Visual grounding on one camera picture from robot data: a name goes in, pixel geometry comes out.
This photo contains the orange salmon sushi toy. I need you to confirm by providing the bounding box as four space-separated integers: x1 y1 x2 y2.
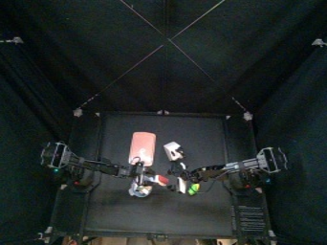
155 174 170 187

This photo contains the pink rectangular plate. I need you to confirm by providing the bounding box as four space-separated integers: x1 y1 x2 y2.
129 131 158 167

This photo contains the white toy food piece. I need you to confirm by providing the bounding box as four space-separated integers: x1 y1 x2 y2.
177 177 189 194

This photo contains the grey blue toy bowl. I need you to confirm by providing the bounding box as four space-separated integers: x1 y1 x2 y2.
129 184 154 199

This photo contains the green toy food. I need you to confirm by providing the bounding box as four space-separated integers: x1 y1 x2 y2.
187 183 201 196

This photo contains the white box toy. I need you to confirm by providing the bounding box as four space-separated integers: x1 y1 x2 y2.
163 141 186 162

